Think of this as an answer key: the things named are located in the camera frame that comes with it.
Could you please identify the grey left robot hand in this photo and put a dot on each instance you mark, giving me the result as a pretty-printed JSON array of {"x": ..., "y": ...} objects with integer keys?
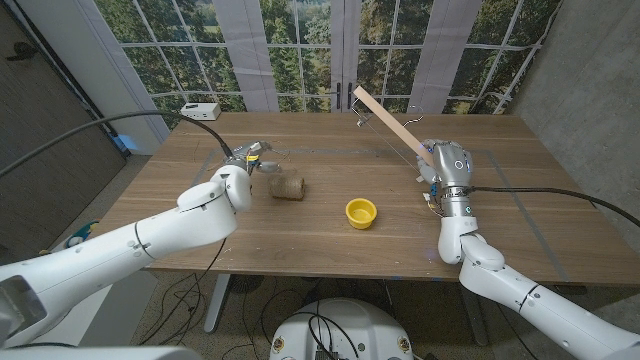
[{"x": 247, "y": 152}]

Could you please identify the blue tape patch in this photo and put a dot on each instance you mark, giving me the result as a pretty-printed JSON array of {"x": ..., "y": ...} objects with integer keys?
[{"x": 127, "y": 142}]

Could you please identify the white power strip box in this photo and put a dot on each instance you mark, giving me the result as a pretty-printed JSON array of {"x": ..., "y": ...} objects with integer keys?
[{"x": 200, "y": 111}]

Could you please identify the printed forest window backdrop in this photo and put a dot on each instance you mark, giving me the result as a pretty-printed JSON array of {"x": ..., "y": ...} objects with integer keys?
[{"x": 300, "y": 50}]

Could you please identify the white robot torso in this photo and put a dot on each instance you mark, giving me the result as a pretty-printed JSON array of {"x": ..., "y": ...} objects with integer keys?
[{"x": 345, "y": 330}]

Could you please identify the long wooden stick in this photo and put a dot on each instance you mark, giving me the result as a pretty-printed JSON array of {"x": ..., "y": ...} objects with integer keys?
[{"x": 390, "y": 122}]

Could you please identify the brown jute twine spool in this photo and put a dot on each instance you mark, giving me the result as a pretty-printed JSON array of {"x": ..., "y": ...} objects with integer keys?
[{"x": 287, "y": 187}]

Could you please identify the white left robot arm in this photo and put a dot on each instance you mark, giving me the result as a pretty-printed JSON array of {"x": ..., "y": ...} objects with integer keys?
[{"x": 125, "y": 250}]

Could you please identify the white table leg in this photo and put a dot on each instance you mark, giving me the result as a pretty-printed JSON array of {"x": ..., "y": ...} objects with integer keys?
[{"x": 217, "y": 300}]

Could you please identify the grey table leg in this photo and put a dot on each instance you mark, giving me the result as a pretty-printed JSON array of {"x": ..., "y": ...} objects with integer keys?
[{"x": 477, "y": 325}]

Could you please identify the blue and white slipper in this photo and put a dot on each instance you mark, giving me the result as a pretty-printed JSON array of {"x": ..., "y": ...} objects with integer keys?
[{"x": 80, "y": 235}]

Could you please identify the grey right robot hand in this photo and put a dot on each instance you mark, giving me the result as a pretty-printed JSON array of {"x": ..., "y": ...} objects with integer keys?
[{"x": 450, "y": 165}]

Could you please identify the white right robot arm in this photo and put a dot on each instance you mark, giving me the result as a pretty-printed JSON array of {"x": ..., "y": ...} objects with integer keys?
[{"x": 500, "y": 285}]

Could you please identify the small yellow cup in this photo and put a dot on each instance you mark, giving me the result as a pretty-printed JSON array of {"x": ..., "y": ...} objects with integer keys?
[{"x": 361, "y": 214}]

